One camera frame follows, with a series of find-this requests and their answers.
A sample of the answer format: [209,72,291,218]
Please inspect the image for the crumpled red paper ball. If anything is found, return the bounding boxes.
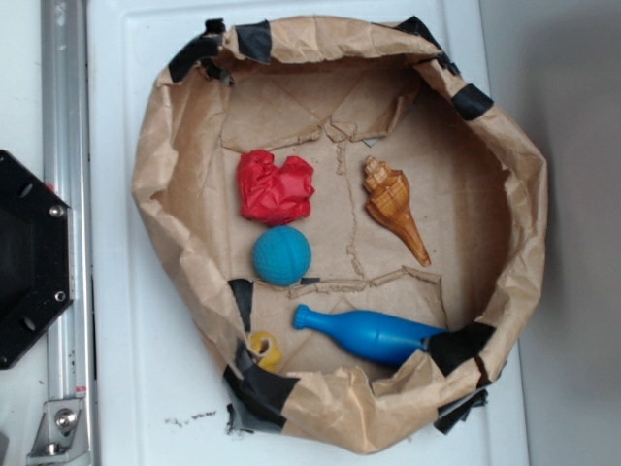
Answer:
[236,150,314,226]

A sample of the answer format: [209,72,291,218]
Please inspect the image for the blue textured ball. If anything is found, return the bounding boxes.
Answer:
[252,226,311,286]

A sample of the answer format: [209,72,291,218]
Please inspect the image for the metal corner bracket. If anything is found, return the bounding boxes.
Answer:
[26,398,90,465]

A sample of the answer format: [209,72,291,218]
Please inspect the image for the brown paper bag bin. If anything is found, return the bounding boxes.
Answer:
[132,16,548,454]

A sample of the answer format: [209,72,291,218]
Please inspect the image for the small yellow toy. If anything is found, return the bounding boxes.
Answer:
[248,331,282,373]

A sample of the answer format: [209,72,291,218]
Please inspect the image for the brown spiral sea shell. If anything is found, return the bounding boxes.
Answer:
[364,155,431,267]

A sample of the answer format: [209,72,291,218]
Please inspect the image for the aluminium extrusion rail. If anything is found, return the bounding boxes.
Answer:
[41,1,101,465]

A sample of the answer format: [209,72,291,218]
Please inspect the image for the blue plastic bowling pin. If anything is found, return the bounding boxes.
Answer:
[294,305,446,366]

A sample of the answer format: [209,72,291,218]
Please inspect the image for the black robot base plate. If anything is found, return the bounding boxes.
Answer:
[1,150,73,370]

